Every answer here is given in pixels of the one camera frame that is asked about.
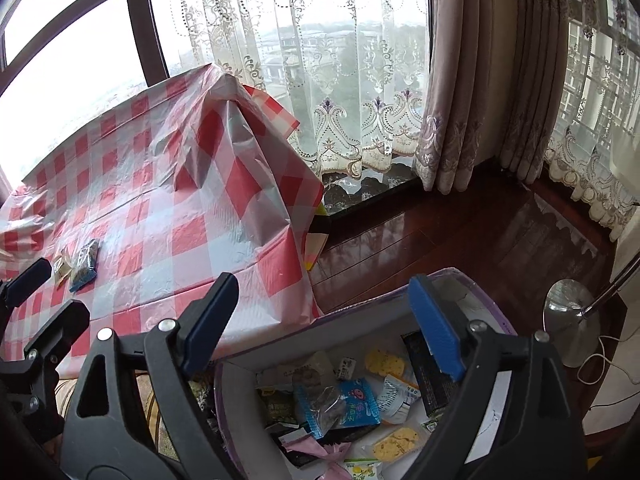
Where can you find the yellow pink paper stack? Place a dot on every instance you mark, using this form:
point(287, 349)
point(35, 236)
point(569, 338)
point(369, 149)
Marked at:
point(316, 250)

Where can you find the dark window frame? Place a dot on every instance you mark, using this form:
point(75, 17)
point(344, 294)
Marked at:
point(150, 35)

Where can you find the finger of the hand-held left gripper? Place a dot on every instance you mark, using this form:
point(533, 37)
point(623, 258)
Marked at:
point(27, 281)
point(62, 327)

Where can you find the red checkered plastic tablecloth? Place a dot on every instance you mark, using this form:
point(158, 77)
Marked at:
point(150, 185)

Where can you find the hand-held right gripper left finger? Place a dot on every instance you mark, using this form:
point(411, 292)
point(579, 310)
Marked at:
point(212, 330)

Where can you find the white green snack packet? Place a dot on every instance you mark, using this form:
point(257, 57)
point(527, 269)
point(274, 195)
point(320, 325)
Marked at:
point(359, 471)

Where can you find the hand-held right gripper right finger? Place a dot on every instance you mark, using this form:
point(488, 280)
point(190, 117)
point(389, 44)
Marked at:
point(435, 325)

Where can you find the clear packet with blue edges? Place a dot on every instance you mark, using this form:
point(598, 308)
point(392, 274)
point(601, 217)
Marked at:
point(85, 260)

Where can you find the blue cartoon snack packet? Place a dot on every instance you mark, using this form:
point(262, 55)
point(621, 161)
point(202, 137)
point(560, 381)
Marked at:
point(357, 400)

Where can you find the pink snack packet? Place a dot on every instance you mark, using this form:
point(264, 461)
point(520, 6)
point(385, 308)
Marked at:
point(312, 452)

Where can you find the mauve embroidered curtain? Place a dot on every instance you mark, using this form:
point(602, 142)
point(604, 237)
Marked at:
point(475, 85)

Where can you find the small white snack packet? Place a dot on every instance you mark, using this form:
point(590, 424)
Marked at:
point(345, 367)

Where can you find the pale packet with round print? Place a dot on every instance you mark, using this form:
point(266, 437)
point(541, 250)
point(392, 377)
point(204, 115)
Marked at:
point(310, 367)

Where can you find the clear crumpled snack packet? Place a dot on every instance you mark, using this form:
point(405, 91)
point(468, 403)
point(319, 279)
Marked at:
point(316, 409)

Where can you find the white lace curtain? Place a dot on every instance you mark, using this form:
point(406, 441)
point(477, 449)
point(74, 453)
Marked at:
point(310, 60)
point(590, 110)

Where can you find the yellow cracker packet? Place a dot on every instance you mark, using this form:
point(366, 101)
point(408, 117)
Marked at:
point(397, 442)
point(385, 362)

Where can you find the cream snack packet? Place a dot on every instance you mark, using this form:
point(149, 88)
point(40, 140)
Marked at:
point(62, 265)

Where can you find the large black biscuit packet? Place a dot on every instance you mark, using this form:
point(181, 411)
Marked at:
point(420, 370)

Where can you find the chrome floor lamp base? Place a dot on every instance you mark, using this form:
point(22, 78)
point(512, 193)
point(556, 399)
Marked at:
point(570, 320)

